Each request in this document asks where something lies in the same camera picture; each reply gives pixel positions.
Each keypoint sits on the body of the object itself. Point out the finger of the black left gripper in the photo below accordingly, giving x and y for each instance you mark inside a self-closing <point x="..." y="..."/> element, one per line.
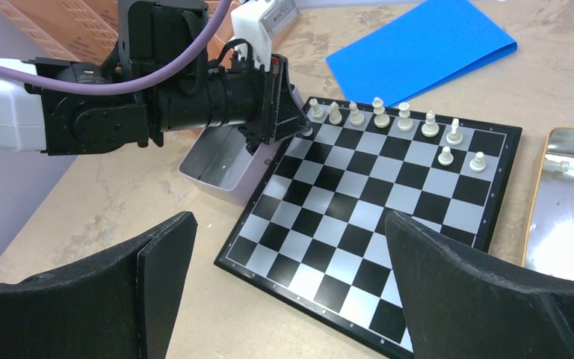
<point x="288" y="117"/>

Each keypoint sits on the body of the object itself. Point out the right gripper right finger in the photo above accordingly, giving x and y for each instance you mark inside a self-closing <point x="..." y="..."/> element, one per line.
<point x="460" y="302"/>

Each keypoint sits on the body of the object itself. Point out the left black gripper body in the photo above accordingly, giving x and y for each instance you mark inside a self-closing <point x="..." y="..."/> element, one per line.
<point x="265" y="125"/>

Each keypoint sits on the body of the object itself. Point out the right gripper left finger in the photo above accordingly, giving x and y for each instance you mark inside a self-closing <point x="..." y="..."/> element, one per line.
<point x="121" y="302"/>

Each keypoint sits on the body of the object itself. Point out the white pawn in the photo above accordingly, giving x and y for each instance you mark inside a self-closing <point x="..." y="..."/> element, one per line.
<point x="478" y="162"/>
<point x="445" y="158"/>
<point x="308" y="132"/>

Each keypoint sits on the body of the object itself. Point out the white rook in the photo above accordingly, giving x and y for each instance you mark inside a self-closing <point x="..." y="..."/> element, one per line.
<point x="316" y="110"/>

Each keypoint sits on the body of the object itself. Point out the white queen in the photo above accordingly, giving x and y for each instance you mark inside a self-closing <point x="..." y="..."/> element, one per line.
<point x="405" y="122"/>

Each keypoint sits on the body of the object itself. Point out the white bishop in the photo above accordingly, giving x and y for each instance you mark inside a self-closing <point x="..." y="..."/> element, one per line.
<point x="430" y="128"/>
<point x="356" y="117"/>

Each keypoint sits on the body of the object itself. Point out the white knight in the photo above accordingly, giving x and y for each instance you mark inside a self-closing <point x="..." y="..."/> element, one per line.
<point x="455" y="136"/>

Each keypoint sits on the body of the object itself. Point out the white king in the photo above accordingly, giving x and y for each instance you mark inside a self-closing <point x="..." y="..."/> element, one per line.
<point x="381" y="118"/>

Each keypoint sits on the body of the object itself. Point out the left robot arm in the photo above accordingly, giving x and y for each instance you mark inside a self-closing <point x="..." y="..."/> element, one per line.
<point x="175" y="66"/>

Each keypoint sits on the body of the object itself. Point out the silver tin with black pieces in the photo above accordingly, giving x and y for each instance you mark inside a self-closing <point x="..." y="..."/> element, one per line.
<point x="219" y="164"/>

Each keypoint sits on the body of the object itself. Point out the white rook chess piece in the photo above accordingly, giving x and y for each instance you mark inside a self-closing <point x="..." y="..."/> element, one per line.
<point x="553" y="166"/>

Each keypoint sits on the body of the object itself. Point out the black and white chessboard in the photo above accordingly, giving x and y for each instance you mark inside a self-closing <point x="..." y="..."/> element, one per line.
<point x="313" y="231"/>

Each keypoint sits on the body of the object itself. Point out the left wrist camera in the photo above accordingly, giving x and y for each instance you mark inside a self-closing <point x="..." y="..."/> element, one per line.
<point x="264" y="20"/>

